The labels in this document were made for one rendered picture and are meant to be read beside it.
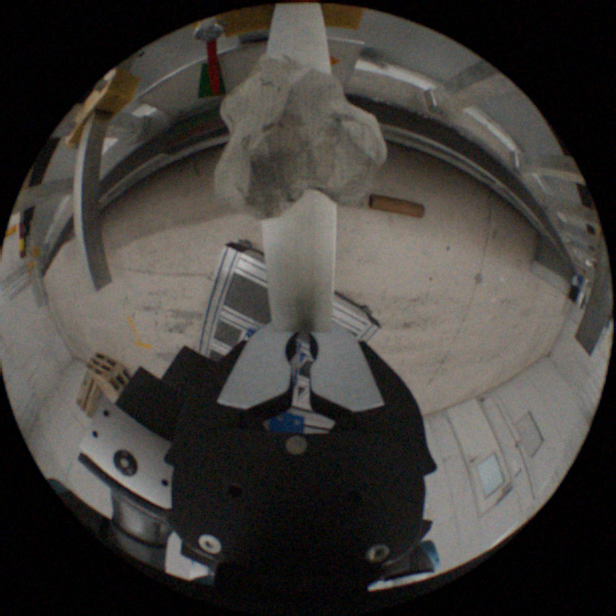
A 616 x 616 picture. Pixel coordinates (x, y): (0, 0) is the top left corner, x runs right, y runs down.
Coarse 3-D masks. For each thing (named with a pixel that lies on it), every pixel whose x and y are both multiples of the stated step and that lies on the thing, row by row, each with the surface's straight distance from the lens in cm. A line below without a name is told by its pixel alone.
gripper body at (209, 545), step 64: (192, 448) 6; (256, 448) 6; (320, 448) 6; (384, 448) 6; (192, 512) 6; (256, 512) 6; (320, 512) 5; (384, 512) 6; (256, 576) 6; (320, 576) 6
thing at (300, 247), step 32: (288, 32) 15; (320, 32) 15; (320, 64) 11; (320, 192) 7; (288, 224) 7; (320, 224) 7; (288, 256) 8; (320, 256) 7; (288, 288) 8; (320, 288) 8; (288, 320) 9; (320, 320) 9
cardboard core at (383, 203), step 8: (368, 200) 98; (376, 200) 92; (384, 200) 94; (392, 200) 96; (400, 200) 99; (376, 208) 93; (384, 208) 94; (392, 208) 96; (400, 208) 97; (408, 208) 99; (416, 208) 102; (424, 208) 105; (416, 216) 105
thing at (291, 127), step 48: (240, 96) 8; (288, 96) 7; (336, 96) 8; (240, 144) 7; (288, 144) 7; (336, 144) 7; (384, 144) 8; (240, 192) 7; (288, 192) 7; (336, 192) 7
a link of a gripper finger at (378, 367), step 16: (368, 352) 9; (384, 368) 8; (384, 384) 8; (400, 384) 8; (384, 400) 7; (400, 400) 7; (352, 416) 7; (368, 416) 7; (384, 416) 7; (400, 416) 7; (416, 416) 7; (384, 432) 7; (400, 432) 7; (416, 432) 7; (416, 448) 7; (432, 464) 7; (352, 496) 6
